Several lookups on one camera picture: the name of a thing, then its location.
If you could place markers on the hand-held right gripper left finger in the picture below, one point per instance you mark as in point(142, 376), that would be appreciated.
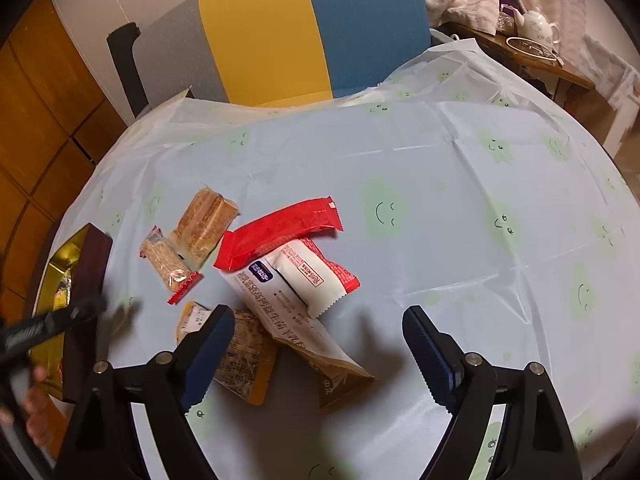
point(210, 360)

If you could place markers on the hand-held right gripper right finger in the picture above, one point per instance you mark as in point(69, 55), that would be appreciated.
point(430, 360)

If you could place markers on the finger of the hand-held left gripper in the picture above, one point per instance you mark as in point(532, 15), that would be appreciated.
point(35, 332)

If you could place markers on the clear orange-edged snack packet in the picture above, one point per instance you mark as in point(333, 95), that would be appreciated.
point(240, 360)

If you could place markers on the maroon box with gold interior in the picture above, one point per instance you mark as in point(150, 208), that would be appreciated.
point(92, 270)

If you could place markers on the long white brown snack packet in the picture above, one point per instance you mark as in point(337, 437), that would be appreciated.
point(285, 320)

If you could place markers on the oat bar packet red ends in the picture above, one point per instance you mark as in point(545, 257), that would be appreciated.
point(165, 260)

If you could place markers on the white red-edged cake packet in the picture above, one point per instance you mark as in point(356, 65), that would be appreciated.
point(305, 270)

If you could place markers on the clear brown biscuit packet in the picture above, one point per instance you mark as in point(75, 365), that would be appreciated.
point(205, 220)

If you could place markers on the red snack packet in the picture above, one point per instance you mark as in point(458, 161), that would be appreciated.
point(280, 230)

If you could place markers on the person's left hand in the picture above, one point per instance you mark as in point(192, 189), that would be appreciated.
point(40, 405)

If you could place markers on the orange wooden wardrobe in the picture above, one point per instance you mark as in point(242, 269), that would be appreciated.
point(40, 110)

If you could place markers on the wooden side table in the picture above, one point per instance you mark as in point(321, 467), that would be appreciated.
point(565, 75)

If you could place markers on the grey yellow blue chair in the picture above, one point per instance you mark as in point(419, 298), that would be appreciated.
point(260, 45)

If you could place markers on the white plate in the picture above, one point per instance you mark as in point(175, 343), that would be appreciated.
point(532, 52)

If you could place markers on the cloth covered side shelf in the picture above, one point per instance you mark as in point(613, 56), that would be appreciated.
point(620, 85)

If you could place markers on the small glass jar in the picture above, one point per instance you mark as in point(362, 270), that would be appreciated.
point(505, 20)

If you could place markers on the white teapot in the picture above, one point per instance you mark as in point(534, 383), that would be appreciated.
point(535, 25)

